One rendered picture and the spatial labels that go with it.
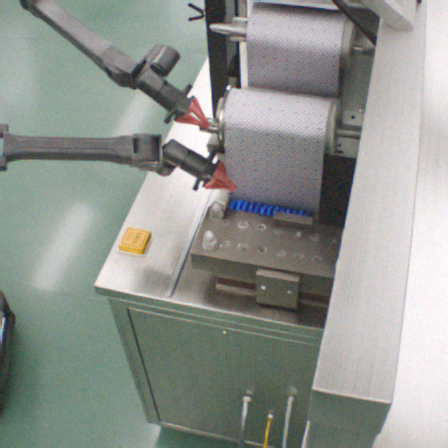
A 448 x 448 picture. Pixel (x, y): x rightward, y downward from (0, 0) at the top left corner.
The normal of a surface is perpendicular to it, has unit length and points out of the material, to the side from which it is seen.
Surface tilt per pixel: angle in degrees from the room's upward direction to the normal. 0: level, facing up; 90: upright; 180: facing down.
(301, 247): 0
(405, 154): 0
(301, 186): 90
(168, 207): 0
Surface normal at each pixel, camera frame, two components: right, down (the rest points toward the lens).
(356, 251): -0.04, -0.67
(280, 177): -0.26, 0.72
